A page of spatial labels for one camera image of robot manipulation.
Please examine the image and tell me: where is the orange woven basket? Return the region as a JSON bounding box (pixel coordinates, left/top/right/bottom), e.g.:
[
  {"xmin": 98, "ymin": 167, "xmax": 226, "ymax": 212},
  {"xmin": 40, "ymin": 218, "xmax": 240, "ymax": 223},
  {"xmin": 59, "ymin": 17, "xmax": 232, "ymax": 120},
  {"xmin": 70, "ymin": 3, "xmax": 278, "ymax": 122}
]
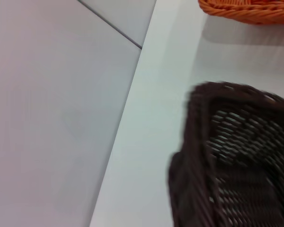
[{"xmin": 198, "ymin": 0, "xmax": 284, "ymax": 25}]

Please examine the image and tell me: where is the dark brown woven basket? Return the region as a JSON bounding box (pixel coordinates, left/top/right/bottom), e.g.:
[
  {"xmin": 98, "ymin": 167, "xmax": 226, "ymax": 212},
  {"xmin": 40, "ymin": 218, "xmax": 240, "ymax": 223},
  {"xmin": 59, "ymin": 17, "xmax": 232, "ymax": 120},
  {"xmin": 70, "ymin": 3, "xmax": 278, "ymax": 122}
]
[{"xmin": 168, "ymin": 80, "xmax": 284, "ymax": 227}]

